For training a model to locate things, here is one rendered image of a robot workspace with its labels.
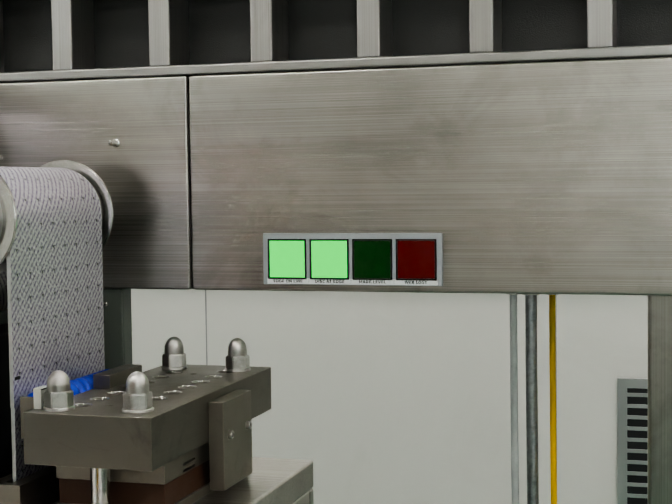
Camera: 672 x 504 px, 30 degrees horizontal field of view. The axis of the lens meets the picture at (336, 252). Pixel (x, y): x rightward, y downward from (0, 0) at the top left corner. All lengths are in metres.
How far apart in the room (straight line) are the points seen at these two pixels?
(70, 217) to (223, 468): 0.38
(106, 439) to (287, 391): 2.81
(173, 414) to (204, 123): 0.47
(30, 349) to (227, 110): 0.44
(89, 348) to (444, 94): 0.58
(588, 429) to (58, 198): 2.67
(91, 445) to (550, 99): 0.71
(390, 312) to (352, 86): 2.45
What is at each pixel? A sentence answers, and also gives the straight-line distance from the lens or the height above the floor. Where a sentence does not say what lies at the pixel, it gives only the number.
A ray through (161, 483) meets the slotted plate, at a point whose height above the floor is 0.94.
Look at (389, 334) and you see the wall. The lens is 4.10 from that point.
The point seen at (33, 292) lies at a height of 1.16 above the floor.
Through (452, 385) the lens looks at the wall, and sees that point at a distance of 4.08.
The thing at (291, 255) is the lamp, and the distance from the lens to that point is 1.71.
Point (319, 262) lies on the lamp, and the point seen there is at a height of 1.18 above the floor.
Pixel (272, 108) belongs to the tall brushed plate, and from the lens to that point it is 1.72.
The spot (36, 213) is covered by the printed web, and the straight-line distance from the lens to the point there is 1.58.
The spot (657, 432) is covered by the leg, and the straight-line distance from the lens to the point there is 1.82.
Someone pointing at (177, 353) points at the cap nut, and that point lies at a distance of 1.77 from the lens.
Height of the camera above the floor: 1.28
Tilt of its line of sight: 3 degrees down
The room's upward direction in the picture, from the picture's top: 1 degrees counter-clockwise
